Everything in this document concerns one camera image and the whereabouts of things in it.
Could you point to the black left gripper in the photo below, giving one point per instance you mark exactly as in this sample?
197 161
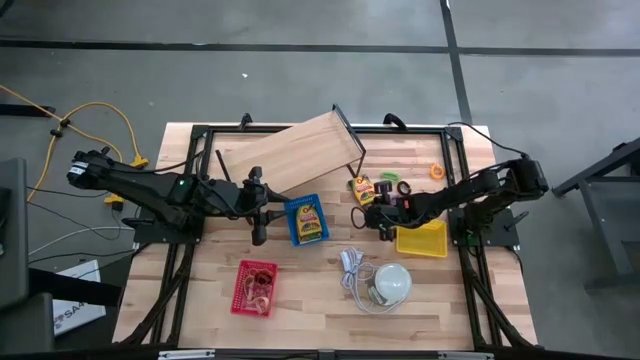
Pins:
242 202

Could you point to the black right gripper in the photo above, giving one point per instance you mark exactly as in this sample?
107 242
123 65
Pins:
387 214

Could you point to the orange snack packet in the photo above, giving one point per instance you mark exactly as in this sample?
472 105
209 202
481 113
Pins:
361 192

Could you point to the yellow green crayon box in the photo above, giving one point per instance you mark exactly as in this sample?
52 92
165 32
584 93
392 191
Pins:
309 225

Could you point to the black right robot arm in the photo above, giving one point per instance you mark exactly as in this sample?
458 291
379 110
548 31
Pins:
465 192

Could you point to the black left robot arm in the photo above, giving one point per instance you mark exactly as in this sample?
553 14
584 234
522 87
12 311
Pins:
145 187

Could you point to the wooden desk shelf riser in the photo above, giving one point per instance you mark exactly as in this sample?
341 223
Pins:
295 150

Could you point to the green spiral wrist coil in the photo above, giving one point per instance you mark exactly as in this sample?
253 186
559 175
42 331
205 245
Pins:
382 176

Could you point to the yellow plastic basket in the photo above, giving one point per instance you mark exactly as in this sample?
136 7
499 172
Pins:
425 242

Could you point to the blue plastic basket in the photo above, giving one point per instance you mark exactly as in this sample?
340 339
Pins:
325 200

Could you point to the yellow spiral wrist coil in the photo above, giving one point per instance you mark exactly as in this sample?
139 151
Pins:
432 171

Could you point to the white mushroom table lamp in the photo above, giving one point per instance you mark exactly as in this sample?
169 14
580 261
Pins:
393 282

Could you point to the red plastic basket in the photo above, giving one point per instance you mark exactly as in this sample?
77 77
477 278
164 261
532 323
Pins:
237 280

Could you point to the black stand leg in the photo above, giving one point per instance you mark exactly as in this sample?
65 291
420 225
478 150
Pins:
75 287

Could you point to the white printed carton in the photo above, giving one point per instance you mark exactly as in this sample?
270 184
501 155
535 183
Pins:
80 315

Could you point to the black side table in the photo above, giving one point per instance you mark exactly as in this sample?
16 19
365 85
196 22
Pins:
605 225

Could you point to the black metal table frame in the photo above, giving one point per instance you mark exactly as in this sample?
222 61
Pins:
420 130

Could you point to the silver metal bracket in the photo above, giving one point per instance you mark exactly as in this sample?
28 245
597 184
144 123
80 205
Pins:
465 356
185 355

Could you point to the black floor bracket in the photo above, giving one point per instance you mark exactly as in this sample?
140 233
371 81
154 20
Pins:
25 110

